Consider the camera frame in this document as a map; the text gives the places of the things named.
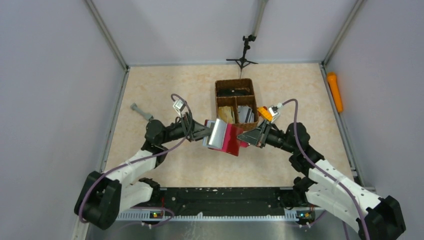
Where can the black cards pile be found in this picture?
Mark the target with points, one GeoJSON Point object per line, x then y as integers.
{"type": "Point", "coordinates": [233, 92]}

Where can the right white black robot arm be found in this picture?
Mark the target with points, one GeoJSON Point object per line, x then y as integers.
{"type": "Point", "coordinates": [373, 217]}

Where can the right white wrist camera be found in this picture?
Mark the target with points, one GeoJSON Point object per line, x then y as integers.
{"type": "Point", "coordinates": [274, 112]}

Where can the brown woven divided basket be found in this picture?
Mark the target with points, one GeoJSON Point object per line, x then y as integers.
{"type": "Point", "coordinates": [236, 101]}

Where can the grey toy block bar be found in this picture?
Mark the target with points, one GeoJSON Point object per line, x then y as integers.
{"type": "Point", "coordinates": [147, 116]}

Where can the black camera tripod stand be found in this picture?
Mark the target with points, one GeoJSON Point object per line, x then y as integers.
{"type": "Point", "coordinates": [243, 62]}

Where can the orange yellow toy car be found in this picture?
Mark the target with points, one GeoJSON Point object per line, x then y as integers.
{"type": "Point", "coordinates": [264, 113]}

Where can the orange flashlight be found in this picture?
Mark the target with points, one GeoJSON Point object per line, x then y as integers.
{"type": "Point", "coordinates": [335, 92]}

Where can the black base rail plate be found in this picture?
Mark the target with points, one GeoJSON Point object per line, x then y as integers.
{"type": "Point", "coordinates": [232, 202]}

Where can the red leather card holder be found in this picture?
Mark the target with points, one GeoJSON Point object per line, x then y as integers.
{"type": "Point", "coordinates": [224, 137]}

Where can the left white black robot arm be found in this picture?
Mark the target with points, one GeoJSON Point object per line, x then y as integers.
{"type": "Point", "coordinates": [106, 194]}

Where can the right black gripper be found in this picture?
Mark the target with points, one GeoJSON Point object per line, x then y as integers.
{"type": "Point", "coordinates": [262, 135]}

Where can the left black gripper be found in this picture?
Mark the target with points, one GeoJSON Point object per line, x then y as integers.
{"type": "Point", "coordinates": [193, 129]}

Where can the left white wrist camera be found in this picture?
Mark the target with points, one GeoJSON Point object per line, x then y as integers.
{"type": "Point", "coordinates": [179, 106]}

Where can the gold cards pile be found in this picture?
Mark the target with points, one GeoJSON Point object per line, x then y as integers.
{"type": "Point", "coordinates": [226, 113]}

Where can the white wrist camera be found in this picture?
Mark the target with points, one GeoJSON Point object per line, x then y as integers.
{"type": "Point", "coordinates": [274, 112]}
{"type": "Point", "coordinates": [179, 106]}

